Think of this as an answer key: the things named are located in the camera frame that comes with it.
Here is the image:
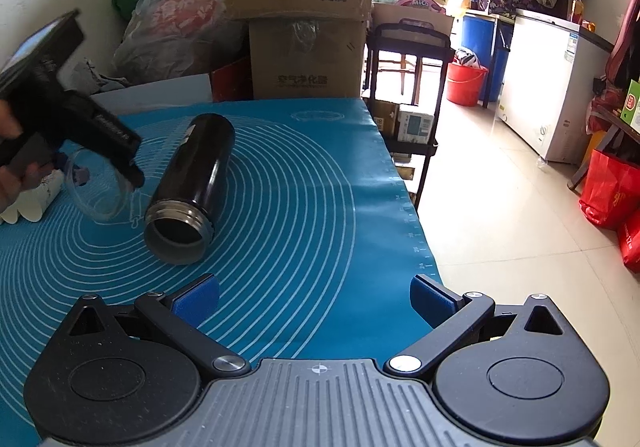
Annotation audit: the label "clear glass jar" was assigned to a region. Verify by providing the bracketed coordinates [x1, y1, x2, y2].
[64, 148, 134, 222]

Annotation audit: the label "person's left hand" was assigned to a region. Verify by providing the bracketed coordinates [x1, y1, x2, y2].
[0, 98, 57, 215]

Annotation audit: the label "black thermos bottle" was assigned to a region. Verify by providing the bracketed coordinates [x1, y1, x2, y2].
[143, 113, 235, 265]

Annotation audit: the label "white flat board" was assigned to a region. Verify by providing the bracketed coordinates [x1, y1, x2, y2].
[91, 74, 213, 115]

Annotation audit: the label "blue silicone baking mat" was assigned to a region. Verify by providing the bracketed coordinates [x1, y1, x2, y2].
[1, 100, 437, 446]

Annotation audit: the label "clear plastic bag red contents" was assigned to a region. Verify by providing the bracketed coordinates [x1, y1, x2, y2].
[113, 0, 246, 84]

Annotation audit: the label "red shopping bag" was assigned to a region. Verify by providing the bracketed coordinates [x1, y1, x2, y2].
[579, 150, 639, 230]

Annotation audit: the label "red plastic bucket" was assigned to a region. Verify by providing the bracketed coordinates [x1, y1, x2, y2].
[445, 62, 488, 107]

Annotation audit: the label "lower cardboard box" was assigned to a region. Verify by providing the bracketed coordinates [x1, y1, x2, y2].
[248, 19, 367, 99]

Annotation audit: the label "white chest freezer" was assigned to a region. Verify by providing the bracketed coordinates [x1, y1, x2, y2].
[496, 9, 613, 165]

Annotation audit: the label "black metal trolley rack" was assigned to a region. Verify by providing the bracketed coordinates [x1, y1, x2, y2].
[362, 18, 457, 213]

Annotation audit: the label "blue plastic barrel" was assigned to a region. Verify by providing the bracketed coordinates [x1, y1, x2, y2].
[461, 12, 514, 103]

